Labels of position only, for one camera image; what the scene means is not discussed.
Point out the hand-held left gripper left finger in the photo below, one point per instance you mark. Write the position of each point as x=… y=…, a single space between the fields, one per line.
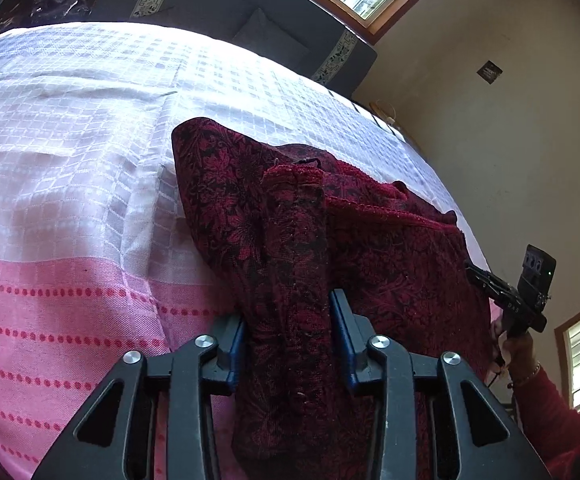
x=239 y=355

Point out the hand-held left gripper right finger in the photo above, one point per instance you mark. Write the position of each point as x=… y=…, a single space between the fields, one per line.
x=345 y=340

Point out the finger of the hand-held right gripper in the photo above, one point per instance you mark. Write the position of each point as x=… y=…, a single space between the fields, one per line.
x=490 y=282

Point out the dark red patterned sweater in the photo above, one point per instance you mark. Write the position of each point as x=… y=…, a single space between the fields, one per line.
x=280 y=240

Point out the person's right forearm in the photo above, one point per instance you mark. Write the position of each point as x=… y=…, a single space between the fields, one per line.
x=560 y=425

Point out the person's right hand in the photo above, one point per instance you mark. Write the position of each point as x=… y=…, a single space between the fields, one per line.
x=520 y=355

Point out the round wicker side table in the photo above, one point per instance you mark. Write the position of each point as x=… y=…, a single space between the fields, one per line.
x=385 y=115

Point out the pink checked blanket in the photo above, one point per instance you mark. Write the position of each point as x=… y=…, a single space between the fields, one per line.
x=70 y=160

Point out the grey cushion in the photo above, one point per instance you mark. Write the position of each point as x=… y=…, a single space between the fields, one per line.
x=270 y=35

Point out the grey sofa with patterned strips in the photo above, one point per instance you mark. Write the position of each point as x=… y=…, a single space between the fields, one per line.
x=210 y=5

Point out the shiny black bag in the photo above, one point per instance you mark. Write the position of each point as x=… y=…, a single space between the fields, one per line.
x=57 y=2

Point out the dark wall plaque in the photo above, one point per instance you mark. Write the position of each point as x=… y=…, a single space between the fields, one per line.
x=489 y=71

